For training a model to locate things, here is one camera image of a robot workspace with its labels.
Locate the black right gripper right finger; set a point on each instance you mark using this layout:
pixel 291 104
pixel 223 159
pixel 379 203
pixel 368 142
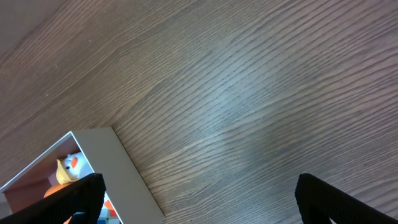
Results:
pixel 321 203

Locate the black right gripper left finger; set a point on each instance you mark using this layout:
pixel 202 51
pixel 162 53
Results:
pixel 79 202

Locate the colourful puzzle cube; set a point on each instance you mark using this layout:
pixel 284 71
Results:
pixel 108 214

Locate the white plush duck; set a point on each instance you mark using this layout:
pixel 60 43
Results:
pixel 72 168

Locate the orange dinosaur toy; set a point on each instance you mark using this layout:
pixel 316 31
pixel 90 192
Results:
pixel 56 188

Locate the white box pink interior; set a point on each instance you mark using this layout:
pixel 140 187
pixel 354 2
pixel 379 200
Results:
pixel 128 193

